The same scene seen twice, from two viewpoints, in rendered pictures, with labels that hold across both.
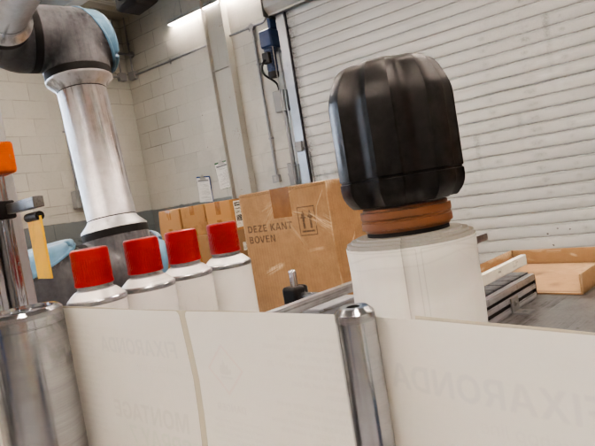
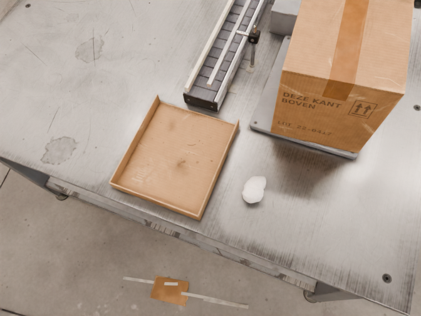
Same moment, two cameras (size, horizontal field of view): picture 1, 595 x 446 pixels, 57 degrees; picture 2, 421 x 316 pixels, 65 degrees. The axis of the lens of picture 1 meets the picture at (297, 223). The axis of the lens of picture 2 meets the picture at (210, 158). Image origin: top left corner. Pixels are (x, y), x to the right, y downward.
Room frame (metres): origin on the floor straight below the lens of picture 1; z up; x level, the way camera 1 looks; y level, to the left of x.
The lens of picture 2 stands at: (1.64, -0.53, 1.67)
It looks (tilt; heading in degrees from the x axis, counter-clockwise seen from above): 65 degrees down; 166
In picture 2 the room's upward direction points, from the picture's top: 10 degrees counter-clockwise
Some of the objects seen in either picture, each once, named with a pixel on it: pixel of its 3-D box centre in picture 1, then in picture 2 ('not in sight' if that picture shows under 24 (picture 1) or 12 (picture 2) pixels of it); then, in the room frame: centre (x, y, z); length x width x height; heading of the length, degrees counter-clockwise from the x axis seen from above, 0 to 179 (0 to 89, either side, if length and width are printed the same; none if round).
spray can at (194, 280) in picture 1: (196, 326); not in sight; (0.57, 0.12, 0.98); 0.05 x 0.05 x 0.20
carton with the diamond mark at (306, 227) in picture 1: (332, 241); (335, 68); (1.23, -0.07, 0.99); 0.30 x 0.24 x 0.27; 139
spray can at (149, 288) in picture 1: (158, 342); not in sight; (0.53, 0.15, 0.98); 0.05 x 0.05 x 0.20
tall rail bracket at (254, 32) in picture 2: not in sight; (246, 46); (1.00, -0.21, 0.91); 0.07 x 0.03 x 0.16; 45
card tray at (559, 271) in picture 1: (541, 269); (176, 152); (1.22, -0.52, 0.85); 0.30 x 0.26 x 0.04; 135
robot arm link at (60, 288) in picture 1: (48, 284); not in sight; (0.90, 0.42, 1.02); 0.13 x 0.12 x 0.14; 130
